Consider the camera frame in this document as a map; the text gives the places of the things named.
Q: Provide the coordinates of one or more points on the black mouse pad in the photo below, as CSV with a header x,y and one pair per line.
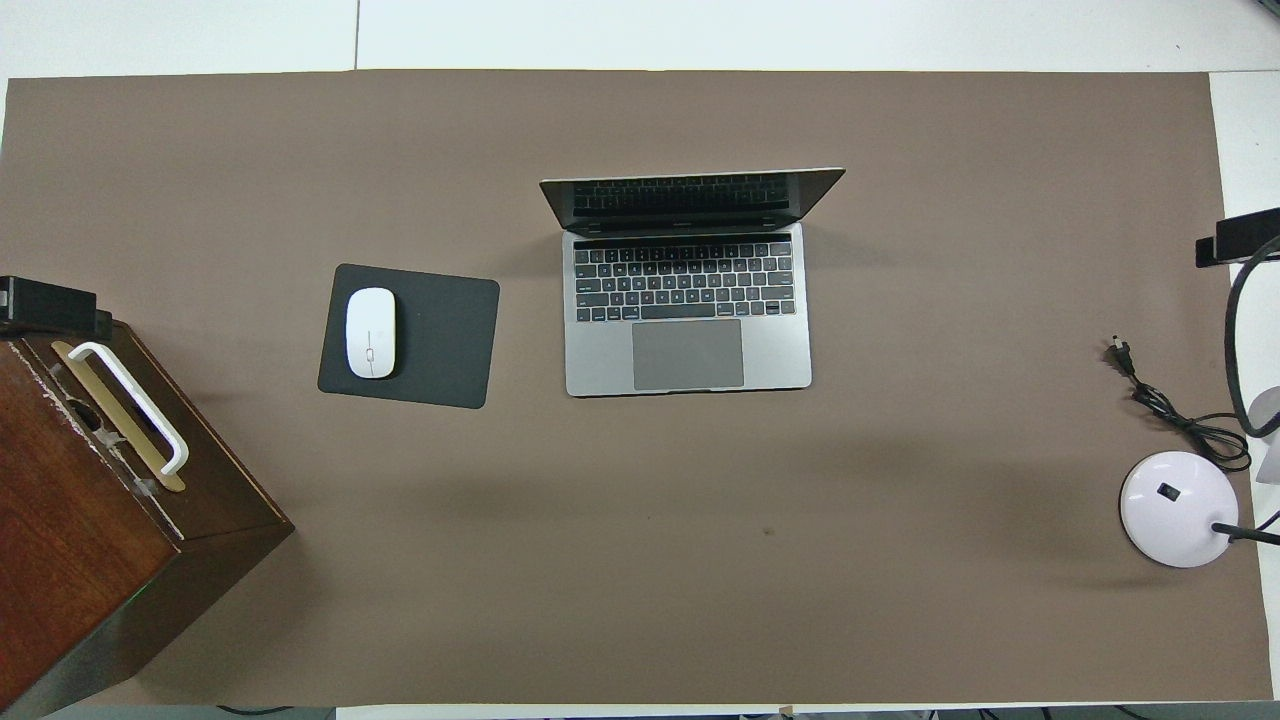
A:
x,y
445,340

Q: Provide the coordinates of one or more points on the dark brown wooden box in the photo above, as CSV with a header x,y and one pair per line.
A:
x,y
70,540

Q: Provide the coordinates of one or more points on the silver grey laptop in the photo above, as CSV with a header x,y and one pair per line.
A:
x,y
690,355

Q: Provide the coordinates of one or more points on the brown table mat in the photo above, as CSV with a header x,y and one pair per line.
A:
x,y
640,550

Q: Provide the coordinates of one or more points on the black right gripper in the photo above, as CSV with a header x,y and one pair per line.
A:
x,y
1250,238

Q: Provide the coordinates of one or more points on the white computer mouse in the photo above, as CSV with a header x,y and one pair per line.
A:
x,y
370,332

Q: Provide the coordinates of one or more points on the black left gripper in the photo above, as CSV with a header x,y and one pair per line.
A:
x,y
45,305

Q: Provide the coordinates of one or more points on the white desk lamp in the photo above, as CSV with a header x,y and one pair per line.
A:
x,y
1175,510

